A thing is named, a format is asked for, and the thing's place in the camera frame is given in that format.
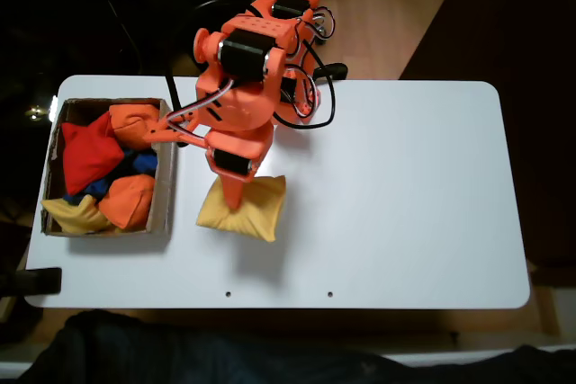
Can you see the yellow bean bag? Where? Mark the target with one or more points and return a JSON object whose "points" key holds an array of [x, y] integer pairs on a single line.
{"points": [[74, 217], [261, 208]]}

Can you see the cardboard box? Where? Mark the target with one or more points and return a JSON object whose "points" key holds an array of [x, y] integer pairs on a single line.
{"points": [[164, 186]]}

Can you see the blue bean bag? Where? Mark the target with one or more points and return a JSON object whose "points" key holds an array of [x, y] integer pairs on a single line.
{"points": [[144, 161]]}

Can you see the orange bean bag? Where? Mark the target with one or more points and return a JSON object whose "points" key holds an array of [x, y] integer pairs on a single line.
{"points": [[130, 121], [128, 202]]}

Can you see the red bean bag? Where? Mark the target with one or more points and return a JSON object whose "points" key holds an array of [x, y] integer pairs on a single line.
{"points": [[87, 154]]}

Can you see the person's body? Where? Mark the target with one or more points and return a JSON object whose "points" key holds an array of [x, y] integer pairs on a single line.
{"points": [[180, 352]]}

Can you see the shiny metal object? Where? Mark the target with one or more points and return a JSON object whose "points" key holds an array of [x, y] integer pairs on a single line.
{"points": [[33, 113]]}

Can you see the black table clamp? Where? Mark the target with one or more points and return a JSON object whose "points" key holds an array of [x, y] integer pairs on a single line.
{"points": [[40, 280]]}

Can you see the orange camera mount with camera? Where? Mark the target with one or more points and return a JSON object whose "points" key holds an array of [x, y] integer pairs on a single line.
{"points": [[162, 134]]}

